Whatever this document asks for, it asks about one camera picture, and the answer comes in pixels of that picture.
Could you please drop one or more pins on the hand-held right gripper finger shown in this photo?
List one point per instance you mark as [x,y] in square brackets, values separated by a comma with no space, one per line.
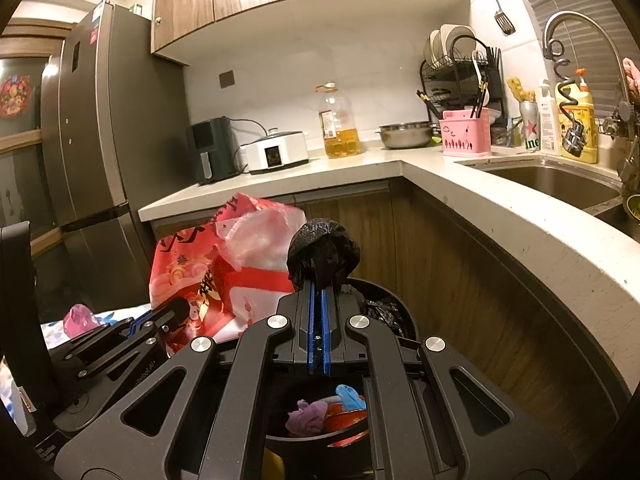
[325,330]
[314,320]

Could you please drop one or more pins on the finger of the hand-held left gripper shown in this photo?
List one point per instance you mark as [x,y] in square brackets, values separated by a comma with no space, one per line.
[125,355]
[175,312]

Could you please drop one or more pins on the red printed plastic bag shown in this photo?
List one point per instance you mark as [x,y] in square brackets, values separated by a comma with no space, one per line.
[210,280]

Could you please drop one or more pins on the blue packet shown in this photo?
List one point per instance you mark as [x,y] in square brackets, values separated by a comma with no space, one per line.
[350,396]

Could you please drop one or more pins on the black plastic bag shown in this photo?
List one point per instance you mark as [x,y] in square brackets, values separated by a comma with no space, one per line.
[325,245]

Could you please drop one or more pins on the purple plastic bag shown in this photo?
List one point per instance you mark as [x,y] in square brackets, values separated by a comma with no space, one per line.
[307,417]

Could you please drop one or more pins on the red noodle bowl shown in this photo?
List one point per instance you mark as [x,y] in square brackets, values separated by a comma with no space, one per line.
[350,422]

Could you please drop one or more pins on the black trash bin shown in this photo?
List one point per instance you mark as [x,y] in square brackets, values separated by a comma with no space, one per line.
[310,447]

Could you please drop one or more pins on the magenta plastic bag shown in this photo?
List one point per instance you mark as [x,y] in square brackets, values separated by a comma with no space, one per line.
[80,320]

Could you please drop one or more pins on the blue floral tablecloth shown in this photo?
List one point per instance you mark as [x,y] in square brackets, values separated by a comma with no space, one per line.
[50,332]

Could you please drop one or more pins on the pink translucent plastic bag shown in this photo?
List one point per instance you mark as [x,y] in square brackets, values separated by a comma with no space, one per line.
[265,245]

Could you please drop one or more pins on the yellow wrapper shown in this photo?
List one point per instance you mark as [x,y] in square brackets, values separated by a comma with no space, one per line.
[274,465]

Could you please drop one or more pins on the kitchen counter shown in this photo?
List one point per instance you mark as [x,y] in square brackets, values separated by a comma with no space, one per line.
[350,165]

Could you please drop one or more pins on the black air fryer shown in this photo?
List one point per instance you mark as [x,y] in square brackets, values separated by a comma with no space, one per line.
[210,152]

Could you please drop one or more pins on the white electric cooker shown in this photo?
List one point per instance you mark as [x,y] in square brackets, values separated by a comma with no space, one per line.
[272,152]

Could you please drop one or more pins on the cooking oil bottle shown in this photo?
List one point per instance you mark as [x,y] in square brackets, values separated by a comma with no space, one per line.
[340,130]

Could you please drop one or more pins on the grey refrigerator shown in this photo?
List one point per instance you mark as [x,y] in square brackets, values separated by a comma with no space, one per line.
[100,135]

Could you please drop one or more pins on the steel pot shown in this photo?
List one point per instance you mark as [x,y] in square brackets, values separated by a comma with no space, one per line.
[405,136]

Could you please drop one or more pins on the wooden glass door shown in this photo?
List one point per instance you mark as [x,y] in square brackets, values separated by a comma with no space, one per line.
[20,170]

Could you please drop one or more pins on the pink utensil holder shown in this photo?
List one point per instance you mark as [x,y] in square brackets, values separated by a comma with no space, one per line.
[465,135]

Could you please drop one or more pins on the steel sink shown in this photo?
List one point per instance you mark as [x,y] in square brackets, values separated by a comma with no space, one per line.
[550,185]

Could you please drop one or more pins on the red round door decoration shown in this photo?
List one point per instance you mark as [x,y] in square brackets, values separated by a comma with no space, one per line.
[15,96]

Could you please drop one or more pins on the green drink can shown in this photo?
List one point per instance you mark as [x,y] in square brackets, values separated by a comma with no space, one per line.
[530,130]

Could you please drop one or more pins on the black dish rack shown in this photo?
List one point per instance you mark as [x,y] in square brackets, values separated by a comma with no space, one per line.
[495,85]

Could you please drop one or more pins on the white plate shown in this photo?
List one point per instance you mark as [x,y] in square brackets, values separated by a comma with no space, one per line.
[432,47]

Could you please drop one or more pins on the white pump bottle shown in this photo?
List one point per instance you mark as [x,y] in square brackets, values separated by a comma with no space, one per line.
[549,125]

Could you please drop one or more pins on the yellow detergent bottle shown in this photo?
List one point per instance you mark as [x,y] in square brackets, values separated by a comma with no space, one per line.
[587,125]

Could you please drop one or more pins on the steel faucet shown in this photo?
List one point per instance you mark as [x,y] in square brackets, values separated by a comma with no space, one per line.
[585,17]

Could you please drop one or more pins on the dark wall socket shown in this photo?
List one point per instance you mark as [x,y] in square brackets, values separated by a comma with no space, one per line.
[226,80]

